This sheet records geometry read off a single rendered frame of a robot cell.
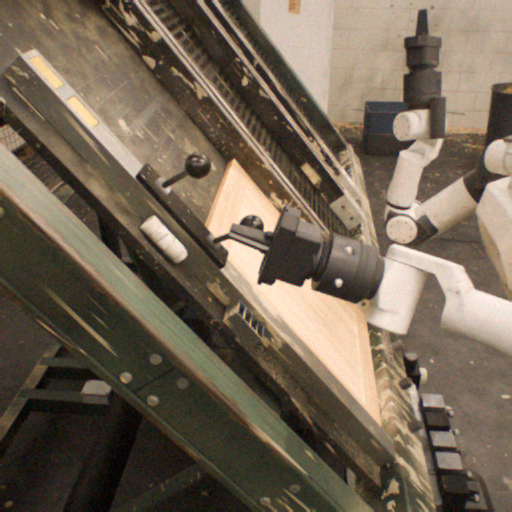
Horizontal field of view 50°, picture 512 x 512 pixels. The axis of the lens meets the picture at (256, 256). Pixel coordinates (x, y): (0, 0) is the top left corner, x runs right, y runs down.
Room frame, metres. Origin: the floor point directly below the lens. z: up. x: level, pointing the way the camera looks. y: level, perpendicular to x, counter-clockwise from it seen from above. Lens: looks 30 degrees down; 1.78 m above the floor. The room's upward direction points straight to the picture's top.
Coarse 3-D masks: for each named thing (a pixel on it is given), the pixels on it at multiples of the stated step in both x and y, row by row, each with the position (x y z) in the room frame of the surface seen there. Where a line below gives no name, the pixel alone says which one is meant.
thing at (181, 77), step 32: (96, 0) 1.26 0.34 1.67; (128, 0) 1.26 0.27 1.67; (128, 32) 1.26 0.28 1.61; (160, 32) 1.26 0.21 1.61; (160, 64) 1.25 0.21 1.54; (192, 64) 1.29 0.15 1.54; (192, 96) 1.25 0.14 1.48; (224, 128) 1.24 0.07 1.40; (256, 160) 1.23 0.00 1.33; (288, 192) 1.23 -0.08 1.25; (320, 224) 1.26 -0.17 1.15
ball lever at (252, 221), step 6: (246, 216) 0.72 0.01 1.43; (252, 216) 0.72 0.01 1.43; (240, 222) 0.72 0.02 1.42; (246, 222) 0.71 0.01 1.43; (252, 222) 0.71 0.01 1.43; (258, 222) 0.71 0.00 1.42; (258, 228) 0.70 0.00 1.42; (210, 234) 0.78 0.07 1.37; (222, 234) 0.76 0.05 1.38; (210, 240) 0.77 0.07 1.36; (216, 240) 0.76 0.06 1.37; (222, 240) 0.75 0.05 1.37; (216, 246) 0.77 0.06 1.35
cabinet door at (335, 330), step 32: (224, 192) 1.05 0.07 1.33; (256, 192) 1.20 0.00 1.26; (224, 224) 0.93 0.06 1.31; (256, 256) 0.95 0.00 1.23; (256, 288) 0.84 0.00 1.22; (288, 288) 0.96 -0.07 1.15; (288, 320) 0.85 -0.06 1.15; (320, 320) 0.97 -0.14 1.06; (352, 320) 1.12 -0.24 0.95; (320, 352) 0.86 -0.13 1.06; (352, 352) 0.98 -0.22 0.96; (352, 384) 0.86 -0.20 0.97
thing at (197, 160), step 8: (200, 152) 0.73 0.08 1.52; (192, 160) 0.71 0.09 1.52; (200, 160) 0.71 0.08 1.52; (208, 160) 0.72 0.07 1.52; (192, 168) 0.71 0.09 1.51; (200, 168) 0.71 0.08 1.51; (208, 168) 0.72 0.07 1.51; (176, 176) 0.75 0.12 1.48; (184, 176) 0.74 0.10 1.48; (192, 176) 0.71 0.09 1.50; (200, 176) 0.71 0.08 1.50; (160, 184) 0.77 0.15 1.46; (168, 184) 0.76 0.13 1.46; (168, 192) 0.78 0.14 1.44
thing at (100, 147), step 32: (32, 64) 0.78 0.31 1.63; (32, 96) 0.77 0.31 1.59; (64, 96) 0.78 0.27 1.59; (64, 128) 0.77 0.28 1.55; (96, 128) 0.78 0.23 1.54; (96, 160) 0.77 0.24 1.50; (128, 160) 0.79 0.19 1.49; (128, 192) 0.76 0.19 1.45; (192, 256) 0.75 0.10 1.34; (224, 288) 0.75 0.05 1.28; (288, 352) 0.74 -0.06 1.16; (320, 384) 0.73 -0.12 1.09; (352, 416) 0.73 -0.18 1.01; (384, 448) 0.72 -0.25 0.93
